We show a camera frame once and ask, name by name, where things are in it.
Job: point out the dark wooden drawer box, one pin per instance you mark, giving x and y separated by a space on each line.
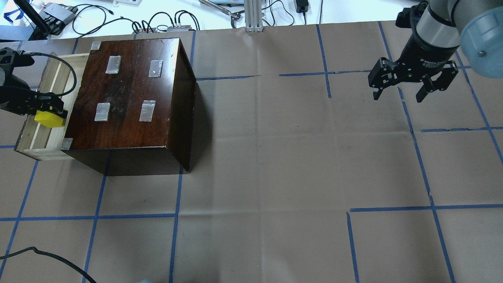
134 110

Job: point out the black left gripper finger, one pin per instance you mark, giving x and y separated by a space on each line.
50 103

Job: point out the yellow block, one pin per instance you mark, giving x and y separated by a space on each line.
49 120

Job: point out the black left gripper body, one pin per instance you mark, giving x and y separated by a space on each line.
15 101

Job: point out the wooden drawer with white handle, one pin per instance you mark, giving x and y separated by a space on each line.
42 135

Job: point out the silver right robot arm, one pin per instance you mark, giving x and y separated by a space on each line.
439 28

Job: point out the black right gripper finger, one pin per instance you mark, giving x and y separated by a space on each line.
380 83
428 87

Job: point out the aluminium frame post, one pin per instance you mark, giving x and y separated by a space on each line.
253 15

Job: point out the brown paper table cover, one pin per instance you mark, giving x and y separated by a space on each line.
298 175

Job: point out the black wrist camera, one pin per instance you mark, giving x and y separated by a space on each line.
410 15

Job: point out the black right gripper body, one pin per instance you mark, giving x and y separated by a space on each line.
425 54

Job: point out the black power adapter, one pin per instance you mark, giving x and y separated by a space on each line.
301 6

